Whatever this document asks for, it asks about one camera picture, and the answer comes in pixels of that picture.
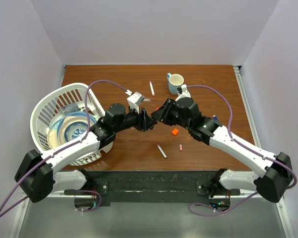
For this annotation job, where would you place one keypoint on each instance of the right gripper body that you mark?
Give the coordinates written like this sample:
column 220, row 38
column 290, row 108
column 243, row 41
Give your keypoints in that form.
column 174, row 118

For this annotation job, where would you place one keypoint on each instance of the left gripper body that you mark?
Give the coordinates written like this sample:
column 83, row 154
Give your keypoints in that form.
column 133, row 119

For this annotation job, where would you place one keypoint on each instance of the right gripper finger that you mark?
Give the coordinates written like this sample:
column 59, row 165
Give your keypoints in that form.
column 163, row 118
column 162, row 110

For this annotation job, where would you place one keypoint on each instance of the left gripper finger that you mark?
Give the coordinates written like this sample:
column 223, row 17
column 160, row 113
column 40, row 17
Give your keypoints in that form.
column 148, row 126
column 147, row 119

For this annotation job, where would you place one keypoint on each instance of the orange highlighter cap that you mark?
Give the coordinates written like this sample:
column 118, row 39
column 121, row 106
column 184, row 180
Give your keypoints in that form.
column 175, row 131

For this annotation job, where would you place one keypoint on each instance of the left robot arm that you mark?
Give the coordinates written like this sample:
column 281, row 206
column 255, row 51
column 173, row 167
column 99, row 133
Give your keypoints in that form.
column 40, row 174

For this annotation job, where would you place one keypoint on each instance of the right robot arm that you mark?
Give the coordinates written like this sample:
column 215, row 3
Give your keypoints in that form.
column 269, row 175

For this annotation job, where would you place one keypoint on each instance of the white pink-tip pen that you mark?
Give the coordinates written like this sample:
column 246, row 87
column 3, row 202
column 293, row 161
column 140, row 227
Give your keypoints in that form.
column 151, row 88

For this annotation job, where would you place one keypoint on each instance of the white purple-tip pen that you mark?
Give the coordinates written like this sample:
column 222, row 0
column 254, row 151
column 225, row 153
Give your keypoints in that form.
column 162, row 152

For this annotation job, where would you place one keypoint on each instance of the light blue mug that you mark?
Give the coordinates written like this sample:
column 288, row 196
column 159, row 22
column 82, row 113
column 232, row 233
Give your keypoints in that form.
column 174, row 81

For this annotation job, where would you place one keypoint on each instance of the grey object in basket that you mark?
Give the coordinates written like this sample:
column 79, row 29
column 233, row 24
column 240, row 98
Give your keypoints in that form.
column 70, row 108

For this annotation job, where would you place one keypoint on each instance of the stacked plates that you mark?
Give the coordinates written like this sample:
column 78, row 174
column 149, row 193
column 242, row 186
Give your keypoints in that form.
column 66, row 129

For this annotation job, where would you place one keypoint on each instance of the white laundry basket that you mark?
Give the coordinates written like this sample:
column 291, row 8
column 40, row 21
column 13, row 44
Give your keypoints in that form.
column 47, row 112

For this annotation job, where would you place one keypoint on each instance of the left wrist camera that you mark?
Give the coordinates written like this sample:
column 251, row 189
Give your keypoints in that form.
column 134, row 100

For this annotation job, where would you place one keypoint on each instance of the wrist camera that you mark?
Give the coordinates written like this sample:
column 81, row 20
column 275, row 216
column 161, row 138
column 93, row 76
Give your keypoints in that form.
column 134, row 100
column 183, row 92

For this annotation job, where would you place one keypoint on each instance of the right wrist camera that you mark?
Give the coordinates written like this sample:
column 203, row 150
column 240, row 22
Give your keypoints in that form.
column 183, row 92

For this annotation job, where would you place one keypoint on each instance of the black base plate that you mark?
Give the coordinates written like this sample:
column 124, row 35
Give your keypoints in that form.
column 149, row 187

